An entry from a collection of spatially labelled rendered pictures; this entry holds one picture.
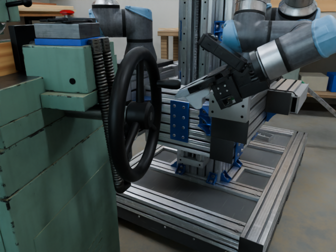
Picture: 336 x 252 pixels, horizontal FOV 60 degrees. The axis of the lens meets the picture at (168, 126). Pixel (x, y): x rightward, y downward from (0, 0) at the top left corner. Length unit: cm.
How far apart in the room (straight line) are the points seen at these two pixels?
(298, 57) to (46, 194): 59
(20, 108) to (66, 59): 12
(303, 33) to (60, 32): 46
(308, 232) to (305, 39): 122
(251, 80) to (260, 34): 12
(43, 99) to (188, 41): 81
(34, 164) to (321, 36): 60
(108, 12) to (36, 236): 91
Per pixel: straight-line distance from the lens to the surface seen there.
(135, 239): 152
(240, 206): 140
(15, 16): 77
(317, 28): 64
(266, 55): 64
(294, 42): 64
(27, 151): 61
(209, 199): 142
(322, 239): 169
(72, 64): 59
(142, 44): 130
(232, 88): 65
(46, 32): 63
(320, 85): 353
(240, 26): 74
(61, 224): 76
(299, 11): 105
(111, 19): 130
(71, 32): 60
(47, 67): 63
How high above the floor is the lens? 101
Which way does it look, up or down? 21 degrees down
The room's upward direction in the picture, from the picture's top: straight up
